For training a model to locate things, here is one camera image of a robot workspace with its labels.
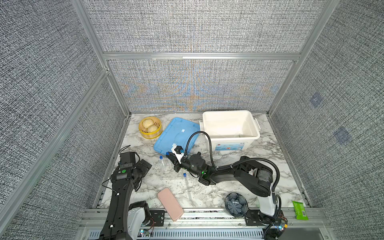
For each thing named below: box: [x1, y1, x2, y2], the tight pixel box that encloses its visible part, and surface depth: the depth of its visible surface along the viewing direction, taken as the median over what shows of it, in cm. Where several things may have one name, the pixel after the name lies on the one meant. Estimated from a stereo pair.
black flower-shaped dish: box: [224, 192, 249, 218], surface depth 77 cm
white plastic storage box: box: [199, 110, 261, 152], surface depth 99 cm
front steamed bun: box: [147, 125, 159, 133], surface depth 105 cm
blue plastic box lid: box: [153, 117, 200, 155], surface depth 108 cm
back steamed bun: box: [142, 118, 155, 128], surface depth 108 cm
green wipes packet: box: [292, 200, 309, 220], surface depth 76 cm
